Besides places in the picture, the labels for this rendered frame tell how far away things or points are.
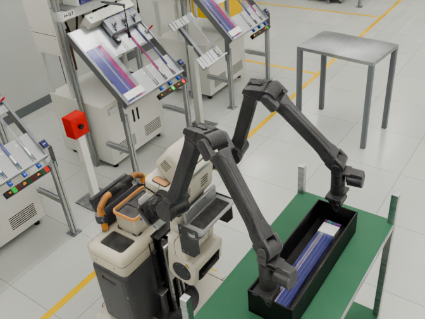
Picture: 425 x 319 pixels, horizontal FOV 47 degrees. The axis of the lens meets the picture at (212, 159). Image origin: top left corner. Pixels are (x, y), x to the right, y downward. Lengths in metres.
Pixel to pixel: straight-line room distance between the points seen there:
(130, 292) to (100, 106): 1.99
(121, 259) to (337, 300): 0.98
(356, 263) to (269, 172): 2.17
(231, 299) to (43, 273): 1.95
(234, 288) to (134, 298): 0.72
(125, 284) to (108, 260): 0.14
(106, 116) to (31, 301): 1.55
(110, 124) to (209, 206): 2.14
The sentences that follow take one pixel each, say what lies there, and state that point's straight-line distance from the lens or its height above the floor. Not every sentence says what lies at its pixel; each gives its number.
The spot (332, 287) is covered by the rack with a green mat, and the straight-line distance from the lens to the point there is 1.90.
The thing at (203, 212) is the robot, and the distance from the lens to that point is 2.08.
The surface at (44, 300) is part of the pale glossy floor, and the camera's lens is 3.39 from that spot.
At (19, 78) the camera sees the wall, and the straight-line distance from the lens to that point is 5.52.
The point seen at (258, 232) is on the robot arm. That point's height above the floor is 1.35.
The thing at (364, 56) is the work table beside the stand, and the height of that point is 0.80.
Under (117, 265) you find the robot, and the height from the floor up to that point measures 0.78.
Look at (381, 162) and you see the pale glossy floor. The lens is 4.24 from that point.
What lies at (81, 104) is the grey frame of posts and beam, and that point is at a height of 0.62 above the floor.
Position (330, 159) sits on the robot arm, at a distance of 1.88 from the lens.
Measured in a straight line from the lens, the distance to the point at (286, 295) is 1.81.
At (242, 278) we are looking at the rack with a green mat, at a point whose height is 0.95.
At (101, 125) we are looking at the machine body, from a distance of 4.11.
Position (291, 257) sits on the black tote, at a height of 0.96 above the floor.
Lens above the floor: 2.38
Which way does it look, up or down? 34 degrees down
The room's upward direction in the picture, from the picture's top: 6 degrees counter-clockwise
